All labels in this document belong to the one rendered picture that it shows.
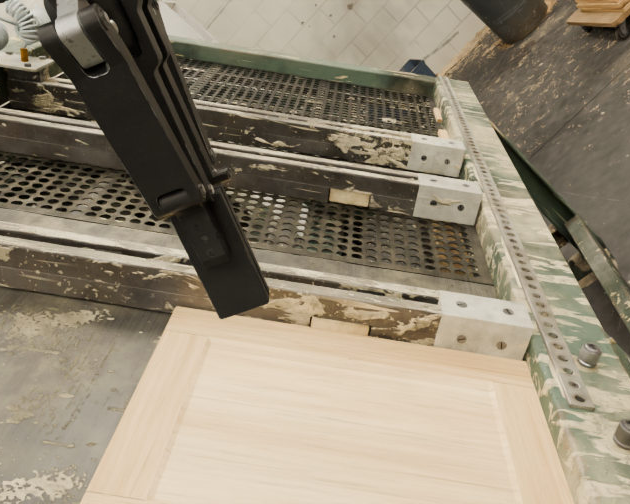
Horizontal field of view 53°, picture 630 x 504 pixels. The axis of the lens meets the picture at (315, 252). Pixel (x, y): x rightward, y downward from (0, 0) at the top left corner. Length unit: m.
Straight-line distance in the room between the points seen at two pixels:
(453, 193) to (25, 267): 0.78
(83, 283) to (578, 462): 0.65
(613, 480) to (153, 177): 0.60
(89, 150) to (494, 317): 0.85
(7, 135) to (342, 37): 4.79
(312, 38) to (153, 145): 5.69
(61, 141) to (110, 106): 1.09
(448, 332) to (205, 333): 0.33
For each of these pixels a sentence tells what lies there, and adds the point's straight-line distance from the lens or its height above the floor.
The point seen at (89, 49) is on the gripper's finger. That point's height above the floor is 1.48.
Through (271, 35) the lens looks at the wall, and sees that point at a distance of 5.96.
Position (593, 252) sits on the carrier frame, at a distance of 2.30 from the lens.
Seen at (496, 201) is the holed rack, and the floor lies 0.89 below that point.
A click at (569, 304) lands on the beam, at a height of 0.84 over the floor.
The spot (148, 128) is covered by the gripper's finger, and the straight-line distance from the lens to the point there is 0.28.
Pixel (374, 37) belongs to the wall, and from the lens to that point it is 6.02.
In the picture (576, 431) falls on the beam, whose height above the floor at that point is 0.90.
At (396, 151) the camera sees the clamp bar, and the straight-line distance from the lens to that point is 1.51.
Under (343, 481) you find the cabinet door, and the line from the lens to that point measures 0.69.
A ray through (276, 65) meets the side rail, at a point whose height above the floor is 1.33.
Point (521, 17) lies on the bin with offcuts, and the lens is 5.16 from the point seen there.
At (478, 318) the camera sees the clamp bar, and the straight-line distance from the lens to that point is 0.88.
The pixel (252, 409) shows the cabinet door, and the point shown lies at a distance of 0.75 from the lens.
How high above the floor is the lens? 1.44
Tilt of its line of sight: 16 degrees down
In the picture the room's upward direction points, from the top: 49 degrees counter-clockwise
